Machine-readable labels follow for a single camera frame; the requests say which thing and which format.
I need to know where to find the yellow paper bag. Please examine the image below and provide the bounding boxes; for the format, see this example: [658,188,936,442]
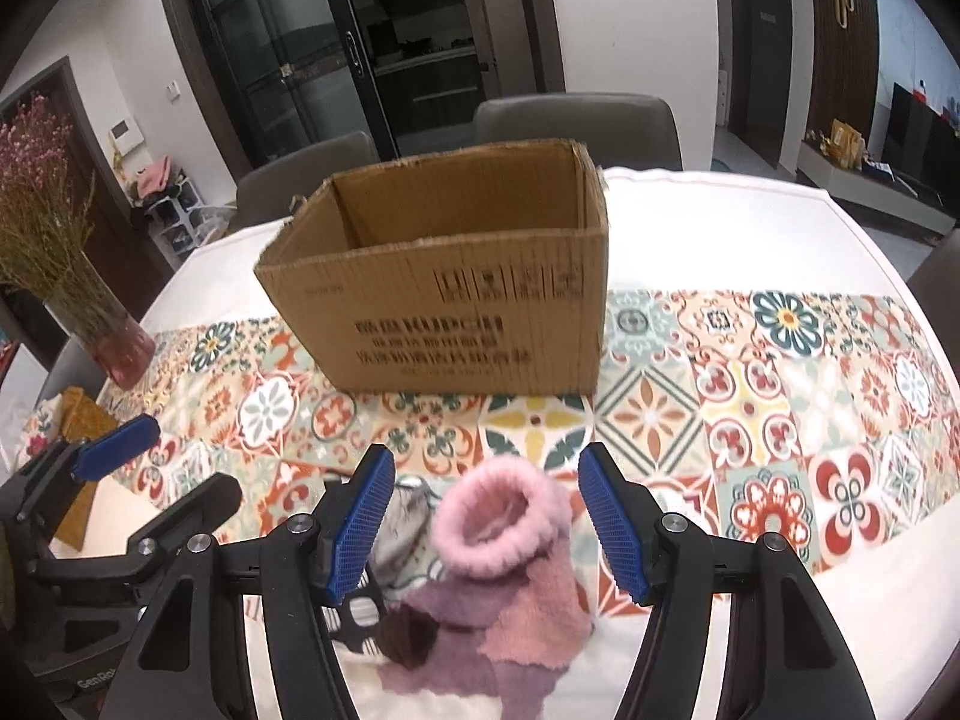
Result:
[825,120,865,170]

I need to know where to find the pink folded cloth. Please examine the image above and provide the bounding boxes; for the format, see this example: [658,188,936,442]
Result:
[131,157,173,196]

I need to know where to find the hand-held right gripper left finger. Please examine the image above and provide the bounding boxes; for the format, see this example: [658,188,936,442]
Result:
[124,444,396,720]

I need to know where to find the black television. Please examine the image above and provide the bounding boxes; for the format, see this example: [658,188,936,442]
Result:
[889,82,960,200]

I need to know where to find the slatted wood panel gold handle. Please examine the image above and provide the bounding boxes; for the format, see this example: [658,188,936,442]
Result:
[806,0,878,140]

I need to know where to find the grey dining chair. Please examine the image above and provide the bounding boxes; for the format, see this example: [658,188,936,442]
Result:
[30,337,106,406]
[235,131,383,233]
[472,94,685,170]

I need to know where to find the floral patterned table runner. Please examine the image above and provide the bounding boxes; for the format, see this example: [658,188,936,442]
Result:
[22,286,960,616]

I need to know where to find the pink fluffy sock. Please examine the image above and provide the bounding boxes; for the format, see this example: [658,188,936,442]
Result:
[435,457,575,582]

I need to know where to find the brown cardboard box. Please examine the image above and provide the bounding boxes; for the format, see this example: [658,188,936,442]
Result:
[253,137,610,396]

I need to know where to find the dark kitchen cabinet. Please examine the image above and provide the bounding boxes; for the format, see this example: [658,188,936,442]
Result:
[367,0,500,155]

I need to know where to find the white woven cloth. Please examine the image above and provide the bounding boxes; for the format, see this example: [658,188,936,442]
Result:
[367,476,443,601]

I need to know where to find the white tablecloth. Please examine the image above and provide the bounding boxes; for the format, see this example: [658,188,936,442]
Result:
[97,165,960,720]

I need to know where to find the pink fleece towel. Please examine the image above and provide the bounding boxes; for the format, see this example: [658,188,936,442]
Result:
[480,540,597,698]

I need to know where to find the white shoe rack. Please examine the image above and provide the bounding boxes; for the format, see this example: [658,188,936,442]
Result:
[139,180,207,256]

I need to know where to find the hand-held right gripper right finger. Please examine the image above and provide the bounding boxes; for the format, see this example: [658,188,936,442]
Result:
[577,442,878,720]

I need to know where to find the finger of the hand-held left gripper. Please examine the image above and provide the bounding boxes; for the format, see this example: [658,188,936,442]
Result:
[30,472,242,580]
[0,414,161,541]

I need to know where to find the dried pink flowers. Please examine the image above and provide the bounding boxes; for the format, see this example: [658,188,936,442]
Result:
[0,94,121,346]

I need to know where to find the dark glass sliding door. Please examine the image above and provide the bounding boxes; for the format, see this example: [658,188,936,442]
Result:
[154,0,398,173]

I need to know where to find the mauve fleece towel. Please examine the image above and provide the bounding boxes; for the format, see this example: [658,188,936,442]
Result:
[379,577,571,702]

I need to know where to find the dark brown cloth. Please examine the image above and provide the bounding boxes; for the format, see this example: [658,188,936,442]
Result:
[373,604,451,668]

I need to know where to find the dark interior door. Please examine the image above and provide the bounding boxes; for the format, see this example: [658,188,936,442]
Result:
[727,0,796,170]

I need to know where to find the white grey television cabinet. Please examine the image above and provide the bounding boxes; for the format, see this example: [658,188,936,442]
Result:
[795,139,957,237]

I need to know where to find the pink glass vase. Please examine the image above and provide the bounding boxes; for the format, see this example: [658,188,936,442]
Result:
[45,292,157,391]

